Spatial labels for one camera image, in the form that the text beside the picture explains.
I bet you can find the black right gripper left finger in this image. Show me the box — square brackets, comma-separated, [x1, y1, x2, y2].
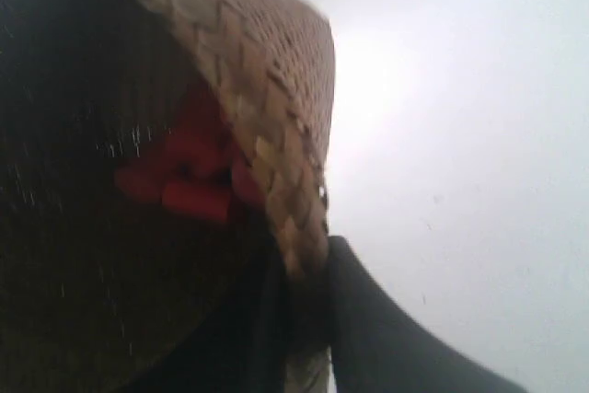
[122, 247, 289, 392]

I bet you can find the brown woven basket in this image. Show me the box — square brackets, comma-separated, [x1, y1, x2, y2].
[1, 0, 335, 392]

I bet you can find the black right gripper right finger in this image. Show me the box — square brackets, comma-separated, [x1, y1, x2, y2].
[327, 237, 523, 393]

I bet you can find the dark red block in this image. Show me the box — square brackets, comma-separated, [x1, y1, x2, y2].
[162, 181, 232, 224]

